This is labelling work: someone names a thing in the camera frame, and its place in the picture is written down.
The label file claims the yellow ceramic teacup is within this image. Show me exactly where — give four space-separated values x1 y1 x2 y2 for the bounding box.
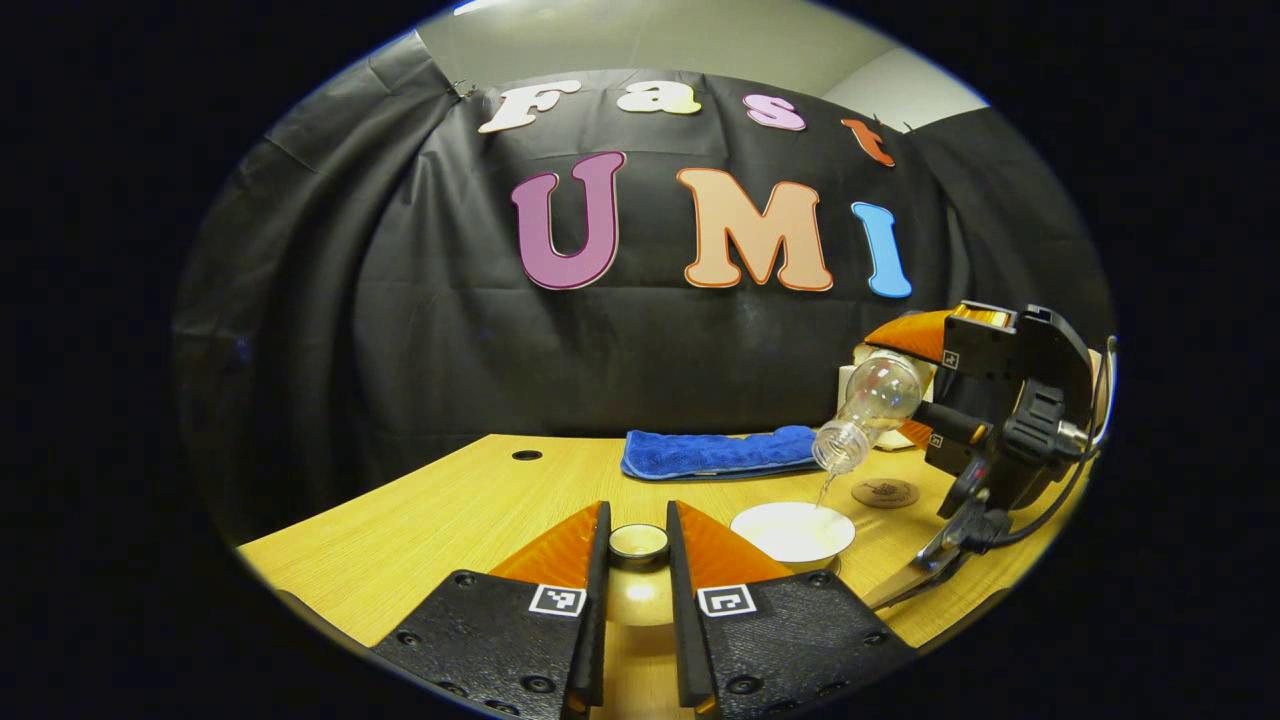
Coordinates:
730 501 857 575

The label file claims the yellow teacup lid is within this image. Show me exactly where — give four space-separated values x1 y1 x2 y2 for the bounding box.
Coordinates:
601 523 676 629

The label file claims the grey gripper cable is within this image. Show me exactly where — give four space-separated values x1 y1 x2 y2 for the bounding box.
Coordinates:
1094 335 1119 448

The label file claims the white toaster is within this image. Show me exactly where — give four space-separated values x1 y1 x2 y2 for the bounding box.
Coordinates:
838 345 939 453

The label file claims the round cork coaster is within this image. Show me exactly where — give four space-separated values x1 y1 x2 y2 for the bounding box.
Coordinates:
852 478 920 510

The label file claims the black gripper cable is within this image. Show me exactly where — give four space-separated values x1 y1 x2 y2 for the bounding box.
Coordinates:
962 445 1101 551

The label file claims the folded blue towel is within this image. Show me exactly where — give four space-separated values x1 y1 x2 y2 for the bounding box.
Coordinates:
621 426 831 482

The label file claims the clear plastic water bottle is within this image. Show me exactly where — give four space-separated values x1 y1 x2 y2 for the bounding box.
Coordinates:
812 349 923 475

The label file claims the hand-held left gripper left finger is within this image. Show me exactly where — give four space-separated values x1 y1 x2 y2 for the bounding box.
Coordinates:
372 502 613 719

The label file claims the black backdrop cloth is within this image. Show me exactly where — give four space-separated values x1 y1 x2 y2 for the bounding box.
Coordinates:
170 30 1116 546

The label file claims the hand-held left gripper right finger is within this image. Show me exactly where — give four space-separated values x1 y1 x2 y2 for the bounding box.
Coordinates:
666 502 915 719

